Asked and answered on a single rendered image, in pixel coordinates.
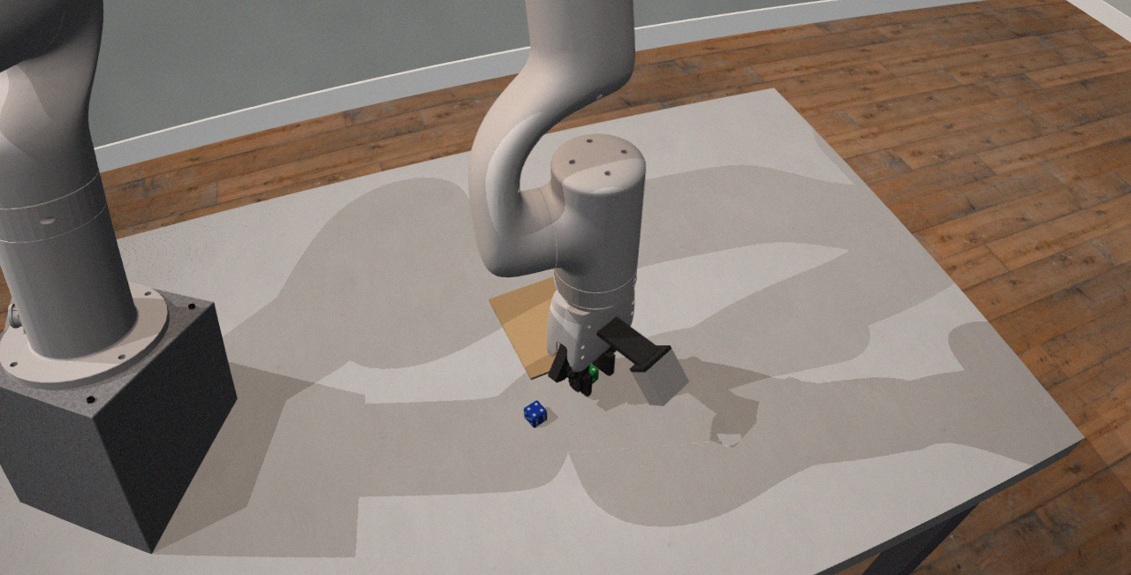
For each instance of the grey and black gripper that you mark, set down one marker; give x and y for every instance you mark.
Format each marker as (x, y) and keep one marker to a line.
(571, 331)

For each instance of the tan square mat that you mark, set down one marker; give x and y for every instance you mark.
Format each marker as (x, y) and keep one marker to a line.
(524, 314)

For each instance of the blue die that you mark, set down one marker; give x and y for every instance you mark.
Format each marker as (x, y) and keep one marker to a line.
(535, 414)

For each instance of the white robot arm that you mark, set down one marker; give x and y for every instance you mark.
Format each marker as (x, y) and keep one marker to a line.
(60, 257)

